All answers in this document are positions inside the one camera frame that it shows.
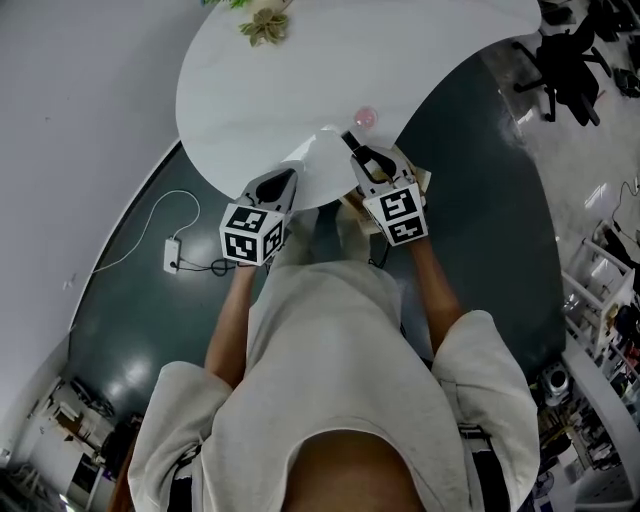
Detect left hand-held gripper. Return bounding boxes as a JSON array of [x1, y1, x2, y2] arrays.
[[218, 168, 300, 268]]

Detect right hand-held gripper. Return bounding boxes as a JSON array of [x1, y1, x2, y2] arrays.
[[349, 144, 429, 247]]

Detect pink translucent round object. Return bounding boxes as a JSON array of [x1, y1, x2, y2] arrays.
[[353, 104, 380, 129]]

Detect wooden tray box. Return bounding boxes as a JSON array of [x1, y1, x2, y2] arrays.
[[339, 143, 434, 237]]

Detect white curved table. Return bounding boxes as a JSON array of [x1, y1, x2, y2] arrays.
[[175, 0, 544, 210]]

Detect person's right forearm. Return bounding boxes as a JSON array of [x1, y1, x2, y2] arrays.
[[406, 234, 465, 360]]

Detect person's left forearm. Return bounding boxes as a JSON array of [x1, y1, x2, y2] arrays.
[[203, 262, 262, 390]]

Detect person's light trousers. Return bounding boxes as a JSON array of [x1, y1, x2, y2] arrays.
[[276, 204, 372, 272]]

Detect white power strip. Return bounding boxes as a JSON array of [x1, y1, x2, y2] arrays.
[[162, 238, 183, 275]]

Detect small succulent in white pot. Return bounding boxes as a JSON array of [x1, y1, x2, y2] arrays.
[[237, 7, 291, 48]]

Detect person's white t-shirt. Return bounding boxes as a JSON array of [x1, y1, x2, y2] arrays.
[[126, 261, 542, 512]]

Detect black office chair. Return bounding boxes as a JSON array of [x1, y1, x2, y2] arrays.
[[511, 21, 613, 127]]

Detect white shelf rack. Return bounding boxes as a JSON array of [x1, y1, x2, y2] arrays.
[[558, 218, 640, 362]]

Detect black backpack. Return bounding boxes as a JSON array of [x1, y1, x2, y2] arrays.
[[611, 66, 640, 99]]

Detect round grey floor device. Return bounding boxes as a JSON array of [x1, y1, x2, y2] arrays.
[[541, 366, 572, 407]]

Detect person's bare chest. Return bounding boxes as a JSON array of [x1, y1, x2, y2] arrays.
[[286, 431, 417, 512]]

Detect white curved desk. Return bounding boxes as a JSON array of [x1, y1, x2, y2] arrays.
[[558, 339, 640, 512]]

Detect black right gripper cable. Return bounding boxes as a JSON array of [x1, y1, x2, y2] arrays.
[[368, 243, 395, 270]]

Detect black power strip cable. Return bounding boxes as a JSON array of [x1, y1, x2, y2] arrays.
[[176, 256, 237, 277]]

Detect white power cable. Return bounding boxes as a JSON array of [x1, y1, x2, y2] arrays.
[[91, 189, 202, 274]]

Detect black shoulder strap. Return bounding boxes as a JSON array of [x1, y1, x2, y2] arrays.
[[171, 438, 205, 482], [456, 423, 502, 512]]

